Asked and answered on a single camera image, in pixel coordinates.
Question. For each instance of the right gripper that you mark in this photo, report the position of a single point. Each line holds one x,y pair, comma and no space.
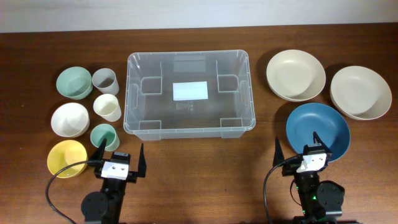
290,167

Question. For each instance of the blue plate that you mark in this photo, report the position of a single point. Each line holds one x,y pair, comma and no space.
318,118

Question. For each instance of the beige plate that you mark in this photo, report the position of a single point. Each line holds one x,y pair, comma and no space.
295,75
360,93

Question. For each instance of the green bowl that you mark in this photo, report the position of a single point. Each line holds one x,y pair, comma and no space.
75,83

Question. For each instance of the clear plastic storage container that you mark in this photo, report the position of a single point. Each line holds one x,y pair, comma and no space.
150,113

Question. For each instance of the cream cup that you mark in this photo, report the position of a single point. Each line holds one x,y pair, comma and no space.
107,106

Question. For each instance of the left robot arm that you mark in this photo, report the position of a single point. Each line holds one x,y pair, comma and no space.
104,206

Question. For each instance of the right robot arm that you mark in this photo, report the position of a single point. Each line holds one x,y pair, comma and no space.
321,202

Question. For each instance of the white bowl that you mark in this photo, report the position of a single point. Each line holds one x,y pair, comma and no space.
70,120

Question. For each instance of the yellow bowl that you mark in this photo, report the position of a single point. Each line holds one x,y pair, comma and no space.
64,154

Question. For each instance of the grey cup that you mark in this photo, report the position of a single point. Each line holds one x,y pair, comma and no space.
105,80

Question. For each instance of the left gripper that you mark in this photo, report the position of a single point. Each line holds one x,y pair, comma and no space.
132,176

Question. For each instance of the white label in container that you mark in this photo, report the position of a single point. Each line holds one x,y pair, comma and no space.
190,91

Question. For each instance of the green cup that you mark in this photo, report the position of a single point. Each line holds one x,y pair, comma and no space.
107,132

